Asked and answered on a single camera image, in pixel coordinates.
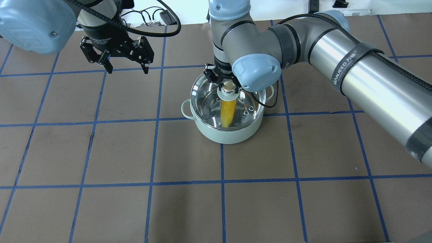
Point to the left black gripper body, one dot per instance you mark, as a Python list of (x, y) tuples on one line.
[(107, 38)]

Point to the pale green cooking pot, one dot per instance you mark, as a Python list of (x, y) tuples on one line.
[(226, 92)]

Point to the glass pot lid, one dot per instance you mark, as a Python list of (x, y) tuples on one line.
[(207, 105)]

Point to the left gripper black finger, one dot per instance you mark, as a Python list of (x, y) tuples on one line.
[(105, 62), (143, 57)]

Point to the yellow corn cob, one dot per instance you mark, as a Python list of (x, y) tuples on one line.
[(227, 111)]

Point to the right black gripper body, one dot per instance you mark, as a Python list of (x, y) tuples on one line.
[(222, 70)]

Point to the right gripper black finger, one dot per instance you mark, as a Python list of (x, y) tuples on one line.
[(213, 78), (237, 88)]

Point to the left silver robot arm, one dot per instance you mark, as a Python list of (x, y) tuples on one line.
[(45, 26)]

